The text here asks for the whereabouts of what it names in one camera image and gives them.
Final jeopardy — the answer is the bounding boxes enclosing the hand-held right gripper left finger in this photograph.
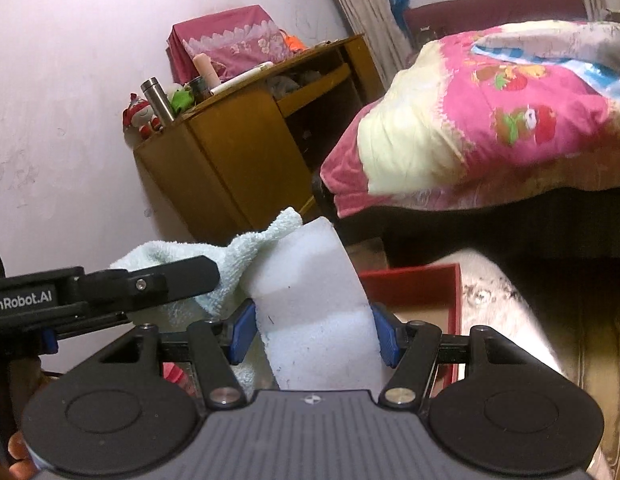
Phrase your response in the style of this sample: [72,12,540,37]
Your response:
[97,299,258,410]

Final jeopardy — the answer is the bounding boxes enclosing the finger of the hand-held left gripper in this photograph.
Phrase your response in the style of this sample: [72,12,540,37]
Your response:
[75,255,221,317]
[37,310,138,356]

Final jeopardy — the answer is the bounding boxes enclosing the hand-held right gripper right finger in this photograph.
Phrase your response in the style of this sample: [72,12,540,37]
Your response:
[370,302,533,411]

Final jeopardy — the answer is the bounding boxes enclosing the red cardboard box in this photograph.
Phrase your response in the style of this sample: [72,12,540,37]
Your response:
[357,262,463,386]

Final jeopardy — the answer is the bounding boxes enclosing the light blue towel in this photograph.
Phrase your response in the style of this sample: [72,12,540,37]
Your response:
[109,207,305,391]

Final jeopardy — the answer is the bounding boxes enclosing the white sponge block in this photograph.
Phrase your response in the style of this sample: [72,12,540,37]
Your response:
[242,216,391,392]

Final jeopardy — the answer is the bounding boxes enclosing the person's left hand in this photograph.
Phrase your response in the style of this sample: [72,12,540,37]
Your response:
[7,430,41,478]

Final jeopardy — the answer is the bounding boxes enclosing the pink lid jar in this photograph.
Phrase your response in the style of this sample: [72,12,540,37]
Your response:
[162,361,195,397]

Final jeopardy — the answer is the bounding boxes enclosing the floral tablecloth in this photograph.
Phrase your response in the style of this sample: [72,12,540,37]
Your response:
[440,247,598,480]

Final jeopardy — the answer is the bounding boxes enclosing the wooden cabinet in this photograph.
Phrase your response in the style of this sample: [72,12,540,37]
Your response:
[133,34,385,247]

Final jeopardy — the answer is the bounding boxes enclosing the red white plush doll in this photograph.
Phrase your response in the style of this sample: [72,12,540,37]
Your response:
[122,94,163,140]

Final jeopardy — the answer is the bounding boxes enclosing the steel thermos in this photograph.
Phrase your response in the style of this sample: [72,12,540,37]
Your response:
[141,77,177,126]

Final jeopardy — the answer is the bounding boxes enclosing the green plush toy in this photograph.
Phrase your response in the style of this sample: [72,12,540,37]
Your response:
[167,82,195,113]

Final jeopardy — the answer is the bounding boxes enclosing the dark cup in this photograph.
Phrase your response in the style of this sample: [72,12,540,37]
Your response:
[187,76,213,103]

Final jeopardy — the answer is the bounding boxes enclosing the pink cylinder bottle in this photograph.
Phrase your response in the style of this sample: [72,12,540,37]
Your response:
[192,54,221,88]

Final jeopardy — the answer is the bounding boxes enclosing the white flat stick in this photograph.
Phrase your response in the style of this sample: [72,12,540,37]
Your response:
[210,61,275,95]

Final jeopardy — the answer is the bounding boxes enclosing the pink floral bed sheet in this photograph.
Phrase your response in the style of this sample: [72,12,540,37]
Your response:
[390,147,620,211]

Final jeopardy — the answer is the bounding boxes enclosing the grey cloth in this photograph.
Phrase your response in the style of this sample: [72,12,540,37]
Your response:
[267,67,323,101]

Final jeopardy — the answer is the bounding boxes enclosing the pink cloth covered box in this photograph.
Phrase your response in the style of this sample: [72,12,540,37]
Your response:
[167,5,295,86]

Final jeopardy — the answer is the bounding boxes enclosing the pink cartoon quilt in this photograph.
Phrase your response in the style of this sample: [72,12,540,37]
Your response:
[320,20,620,218]

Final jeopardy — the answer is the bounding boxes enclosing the blue bag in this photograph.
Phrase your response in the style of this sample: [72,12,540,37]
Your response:
[385,0,415,36]

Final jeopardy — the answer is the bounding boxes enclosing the blue white patchwork blanket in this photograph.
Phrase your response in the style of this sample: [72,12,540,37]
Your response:
[470,20,620,106]

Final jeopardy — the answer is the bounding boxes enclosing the maroon headboard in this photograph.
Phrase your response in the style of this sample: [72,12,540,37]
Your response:
[405,0,590,53]

